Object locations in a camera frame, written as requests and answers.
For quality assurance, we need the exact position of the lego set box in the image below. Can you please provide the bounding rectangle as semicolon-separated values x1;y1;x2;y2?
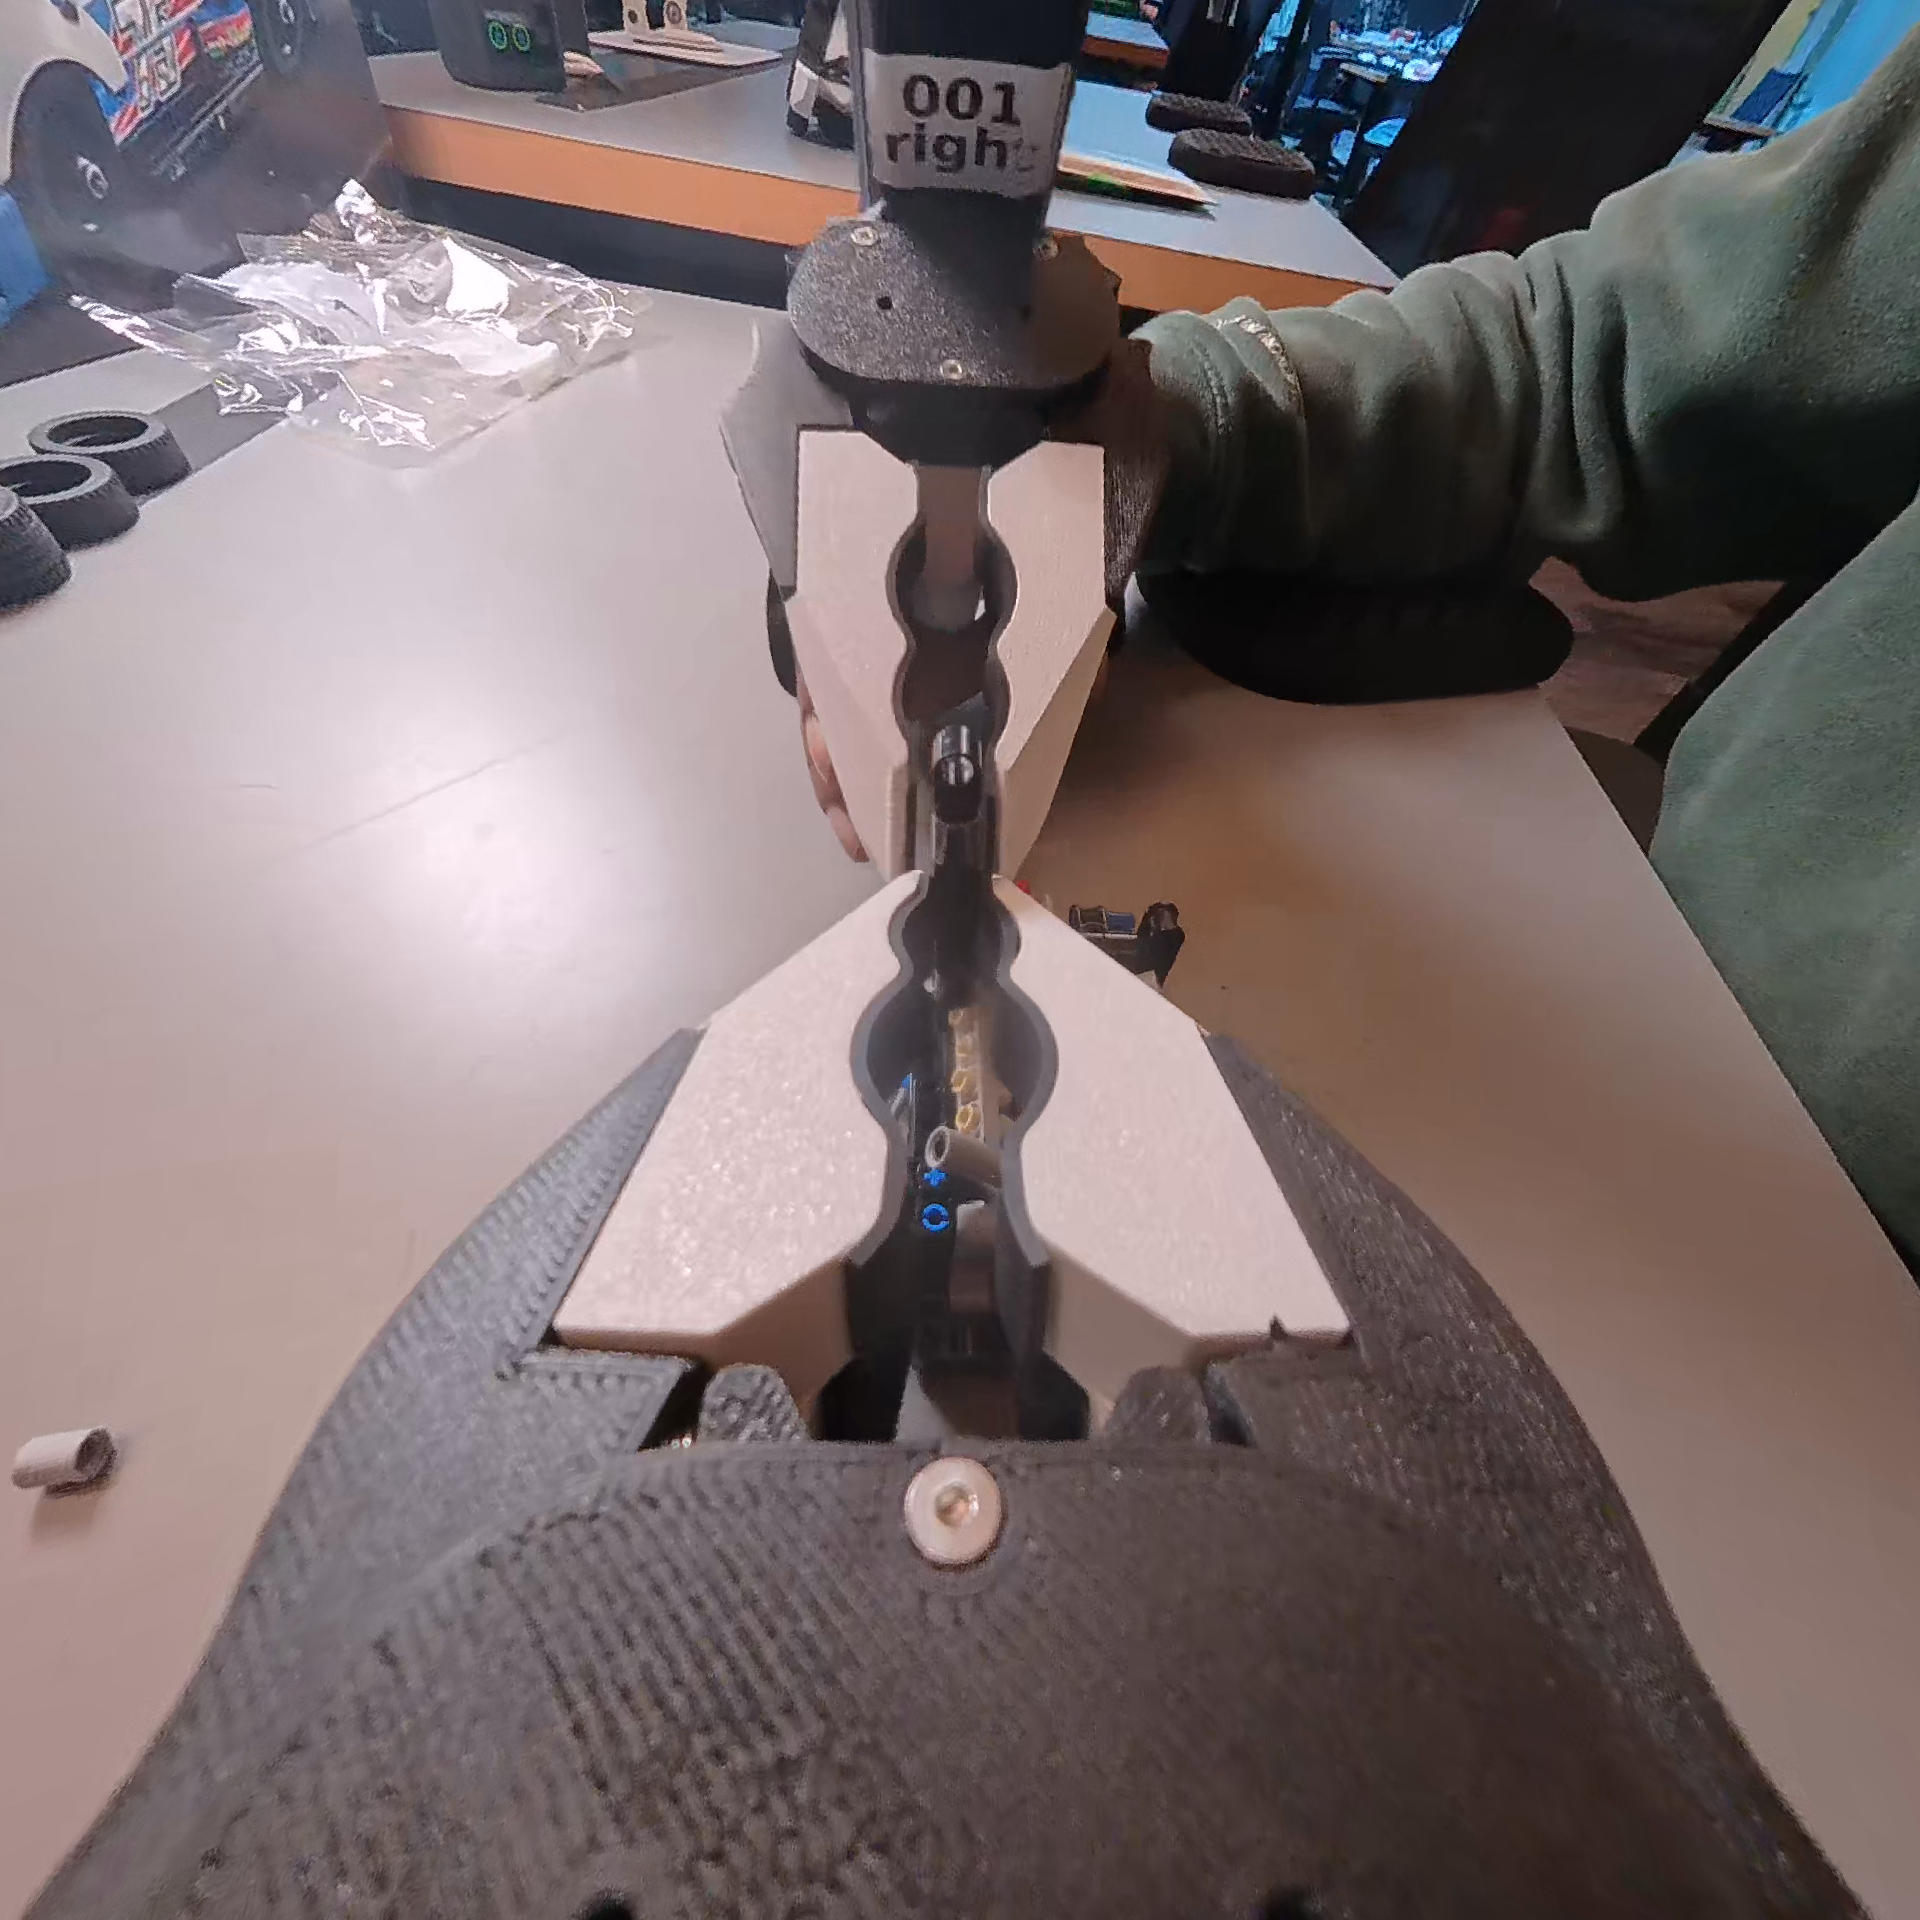
0;0;381;277

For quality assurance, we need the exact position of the pale tablet stand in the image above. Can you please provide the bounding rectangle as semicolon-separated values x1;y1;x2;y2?
532;0;800;117

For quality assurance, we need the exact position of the black white headset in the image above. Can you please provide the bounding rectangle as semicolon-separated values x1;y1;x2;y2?
782;0;868;148

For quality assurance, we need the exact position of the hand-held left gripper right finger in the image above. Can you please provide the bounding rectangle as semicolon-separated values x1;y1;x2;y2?
972;872;1354;1438

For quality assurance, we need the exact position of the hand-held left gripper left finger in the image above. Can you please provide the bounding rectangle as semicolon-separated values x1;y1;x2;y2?
550;872;921;1438

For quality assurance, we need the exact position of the lego car chassis assembly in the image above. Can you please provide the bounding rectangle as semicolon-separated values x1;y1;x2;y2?
893;896;1189;1376

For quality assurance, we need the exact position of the clear plastic bag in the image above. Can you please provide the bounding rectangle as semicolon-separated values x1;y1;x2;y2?
65;181;652;456

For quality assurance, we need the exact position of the neighbouring table with orange edge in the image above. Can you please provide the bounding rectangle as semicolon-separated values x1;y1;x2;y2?
368;46;1399;316

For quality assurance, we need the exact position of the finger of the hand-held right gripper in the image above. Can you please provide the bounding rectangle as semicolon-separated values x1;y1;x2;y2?
788;423;962;880
972;448;1127;883

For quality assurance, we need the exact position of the person's right forearm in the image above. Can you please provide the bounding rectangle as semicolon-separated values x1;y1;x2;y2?
1131;83;1920;604

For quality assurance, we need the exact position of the black device green display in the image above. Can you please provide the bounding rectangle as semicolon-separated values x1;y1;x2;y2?
425;0;568;93

